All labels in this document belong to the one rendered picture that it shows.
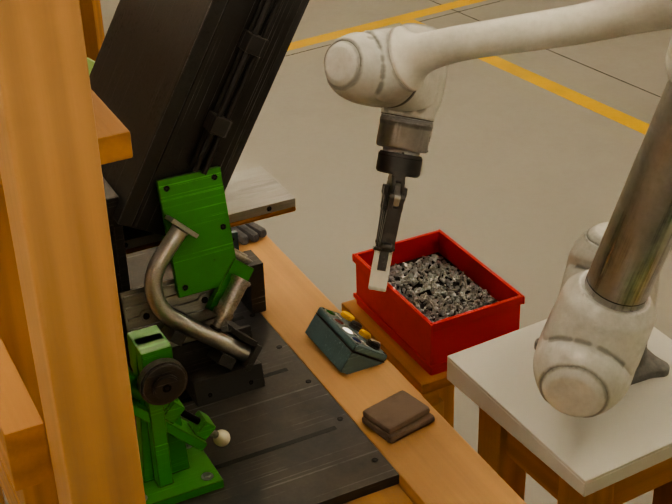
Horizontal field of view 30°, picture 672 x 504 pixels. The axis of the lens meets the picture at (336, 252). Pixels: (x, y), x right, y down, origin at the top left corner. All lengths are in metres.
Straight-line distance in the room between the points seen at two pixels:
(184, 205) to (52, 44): 0.92
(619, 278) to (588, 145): 3.37
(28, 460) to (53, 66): 0.55
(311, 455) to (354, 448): 0.07
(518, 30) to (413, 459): 0.70
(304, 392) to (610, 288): 0.59
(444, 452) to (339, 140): 3.33
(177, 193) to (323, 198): 2.70
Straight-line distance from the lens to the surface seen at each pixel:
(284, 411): 2.18
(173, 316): 2.15
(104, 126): 1.69
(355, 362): 2.26
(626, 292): 1.95
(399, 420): 2.10
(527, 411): 2.20
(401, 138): 2.07
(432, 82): 2.06
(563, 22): 1.95
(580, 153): 5.22
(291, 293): 2.50
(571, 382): 1.97
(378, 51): 1.92
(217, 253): 2.19
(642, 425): 2.21
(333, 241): 4.52
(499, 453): 2.43
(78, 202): 1.35
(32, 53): 1.28
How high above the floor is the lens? 2.21
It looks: 30 degrees down
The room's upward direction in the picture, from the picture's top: 2 degrees counter-clockwise
